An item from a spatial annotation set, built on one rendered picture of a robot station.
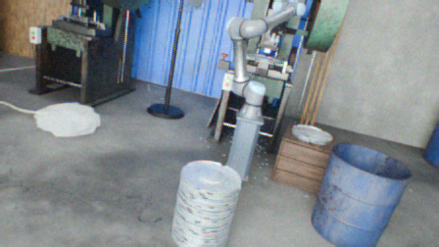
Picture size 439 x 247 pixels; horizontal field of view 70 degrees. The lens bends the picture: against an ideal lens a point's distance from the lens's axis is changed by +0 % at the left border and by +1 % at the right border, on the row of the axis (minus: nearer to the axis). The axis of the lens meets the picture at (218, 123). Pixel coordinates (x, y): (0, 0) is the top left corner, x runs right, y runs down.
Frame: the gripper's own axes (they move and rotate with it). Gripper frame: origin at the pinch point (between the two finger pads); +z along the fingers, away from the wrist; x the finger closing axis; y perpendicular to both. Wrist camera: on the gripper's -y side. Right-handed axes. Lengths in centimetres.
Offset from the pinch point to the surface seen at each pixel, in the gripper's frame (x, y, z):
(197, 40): -10, -149, 88
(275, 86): 13.7, 12.3, 32.0
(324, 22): 25.9, 11.7, -27.7
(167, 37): -45, -163, 98
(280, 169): 4, 78, 57
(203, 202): -75, 127, 19
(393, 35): 183, -69, 0
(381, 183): 12, 131, 1
